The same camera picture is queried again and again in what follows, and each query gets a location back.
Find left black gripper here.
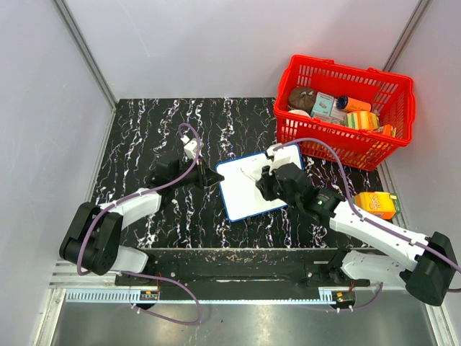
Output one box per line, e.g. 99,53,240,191
171,155,223,190

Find blue framed whiteboard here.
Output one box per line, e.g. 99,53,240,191
215,144,303,222

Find red capped whiteboard marker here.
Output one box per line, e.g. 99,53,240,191
241,169,259,182

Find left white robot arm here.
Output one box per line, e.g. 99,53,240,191
59,159,225,285

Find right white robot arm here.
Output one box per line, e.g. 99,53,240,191
256,163,460,306

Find white round lid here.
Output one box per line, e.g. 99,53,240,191
289,110,310,118

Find brown round bun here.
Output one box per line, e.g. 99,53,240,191
287,86,316,112

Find teal small box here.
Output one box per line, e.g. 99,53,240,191
310,92,334,118

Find pale pink box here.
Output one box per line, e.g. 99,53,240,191
330,99,347,125

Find orange tube blue cap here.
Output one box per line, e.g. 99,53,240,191
337,96,372,112

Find yellow green sponge pack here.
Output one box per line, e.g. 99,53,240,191
344,111,380,130

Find orange juice carton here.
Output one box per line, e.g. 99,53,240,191
353,192,401,220

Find red plastic shopping basket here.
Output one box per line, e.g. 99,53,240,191
274,55,416,171

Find orange snack box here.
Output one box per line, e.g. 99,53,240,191
372,124,396,138

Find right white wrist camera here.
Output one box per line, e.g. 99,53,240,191
266,146,291,172

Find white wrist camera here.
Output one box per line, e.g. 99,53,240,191
181,135,203,159
266,146,291,172

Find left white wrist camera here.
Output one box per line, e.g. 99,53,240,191
181,135,203,159

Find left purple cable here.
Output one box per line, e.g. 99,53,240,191
77,122,202,324

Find purple cable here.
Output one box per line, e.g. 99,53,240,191
77,122,202,324
273,137,461,313

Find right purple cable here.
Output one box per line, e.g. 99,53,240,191
273,137,461,313

